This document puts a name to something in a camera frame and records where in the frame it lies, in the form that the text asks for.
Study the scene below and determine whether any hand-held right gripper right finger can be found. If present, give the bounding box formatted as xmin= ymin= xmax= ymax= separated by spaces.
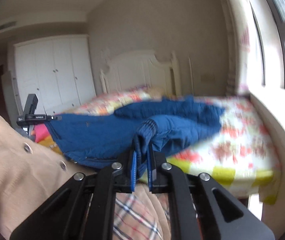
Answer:
xmin=146 ymin=145 xmax=275 ymax=240

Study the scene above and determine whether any white bed headboard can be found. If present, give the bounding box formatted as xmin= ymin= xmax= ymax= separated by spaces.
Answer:
xmin=99 ymin=50 xmax=182 ymax=98

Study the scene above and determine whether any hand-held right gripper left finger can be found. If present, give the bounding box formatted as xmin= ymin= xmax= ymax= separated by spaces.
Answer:
xmin=9 ymin=150 xmax=138 ymax=240

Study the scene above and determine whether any yellow bed sheet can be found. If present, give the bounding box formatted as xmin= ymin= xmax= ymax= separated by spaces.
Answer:
xmin=38 ymin=137 xmax=64 ymax=157

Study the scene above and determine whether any printed curtain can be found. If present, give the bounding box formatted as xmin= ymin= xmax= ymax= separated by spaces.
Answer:
xmin=218 ymin=0 xmax=265 ymax=95

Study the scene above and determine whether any beige buttoned coat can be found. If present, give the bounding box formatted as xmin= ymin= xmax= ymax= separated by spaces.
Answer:
xmin=0 ymin=100 xmax=172 ymax=240

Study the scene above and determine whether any window sill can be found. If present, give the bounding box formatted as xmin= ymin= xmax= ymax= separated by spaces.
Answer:
xmin=250 ymin=89 xmax=285 ymax=205

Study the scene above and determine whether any pink cloth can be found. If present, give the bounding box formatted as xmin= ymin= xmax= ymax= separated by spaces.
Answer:
xmin=34 ymin=126 xmax=51 ymax=143

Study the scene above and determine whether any plaid garment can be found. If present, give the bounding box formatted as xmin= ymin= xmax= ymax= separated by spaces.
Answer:
xmin=112 ymin=192 xmax=170 ymax=240

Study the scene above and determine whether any white wardrobe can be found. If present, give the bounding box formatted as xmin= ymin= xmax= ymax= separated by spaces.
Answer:
xmin=14 ymin=35 xmax=96 ymax=115

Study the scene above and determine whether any floral quilt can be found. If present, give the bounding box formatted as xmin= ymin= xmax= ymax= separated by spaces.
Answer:
xmin=72 ymin=90 xmax=282 ymax=204

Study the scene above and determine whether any blue quilted jacket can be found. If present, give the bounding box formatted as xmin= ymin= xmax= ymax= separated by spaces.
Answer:
xmin=46 ymin=95 xmax=227 ymax=168

